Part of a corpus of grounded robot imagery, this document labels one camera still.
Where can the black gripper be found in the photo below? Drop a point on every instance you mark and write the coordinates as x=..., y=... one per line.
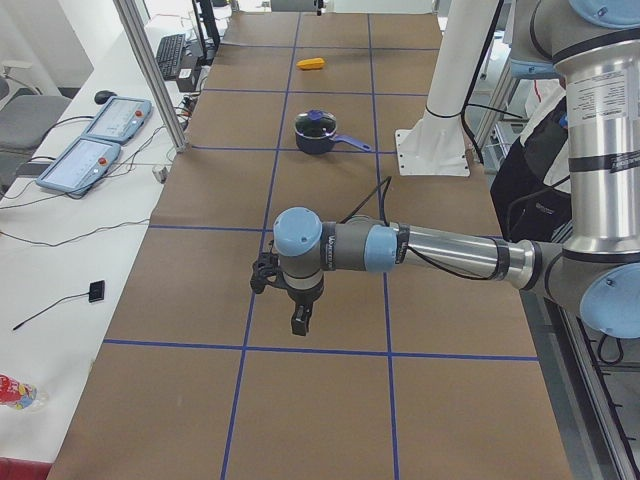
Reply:
x=303, y=296

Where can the red snack packet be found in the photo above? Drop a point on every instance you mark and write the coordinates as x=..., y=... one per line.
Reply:
x=18, y=395

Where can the grey office chair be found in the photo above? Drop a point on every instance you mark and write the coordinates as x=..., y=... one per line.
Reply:
x=25, y=119

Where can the glass pot lid blue knob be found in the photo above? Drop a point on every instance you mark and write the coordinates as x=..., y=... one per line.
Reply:
x=315, y=124

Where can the lower blue teach pendant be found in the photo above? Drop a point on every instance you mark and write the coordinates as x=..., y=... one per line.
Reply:
x=85, y=161

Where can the aluminium frame post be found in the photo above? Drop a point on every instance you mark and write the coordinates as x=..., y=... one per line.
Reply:
x=134, y=29

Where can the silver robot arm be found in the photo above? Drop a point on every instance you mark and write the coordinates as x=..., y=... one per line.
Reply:
x=594, y=274

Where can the person in dark apron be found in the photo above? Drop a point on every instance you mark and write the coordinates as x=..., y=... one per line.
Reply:
x=531, y=192

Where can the upper blue teach pendant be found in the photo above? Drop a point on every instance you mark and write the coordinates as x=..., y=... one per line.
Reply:
x=119, y=119

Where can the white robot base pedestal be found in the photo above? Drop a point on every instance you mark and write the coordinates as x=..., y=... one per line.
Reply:
x=435, y=145

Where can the blue teach pendant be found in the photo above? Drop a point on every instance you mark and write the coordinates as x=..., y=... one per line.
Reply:
x=119, y=119
x=85, y=161

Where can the yellow corn cob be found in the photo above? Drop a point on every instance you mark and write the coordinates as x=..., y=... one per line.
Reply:
x=311, y=64

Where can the dark blue saucepan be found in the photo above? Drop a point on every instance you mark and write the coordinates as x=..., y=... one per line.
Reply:
x=326, y=144

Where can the small black square pad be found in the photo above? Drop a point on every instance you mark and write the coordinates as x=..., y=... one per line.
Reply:
x=96, y=291

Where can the black keyboard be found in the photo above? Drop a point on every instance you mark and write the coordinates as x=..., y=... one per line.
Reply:
x=169, y=55

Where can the black computer mouse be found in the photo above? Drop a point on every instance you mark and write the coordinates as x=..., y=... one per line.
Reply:
x=102, y=96

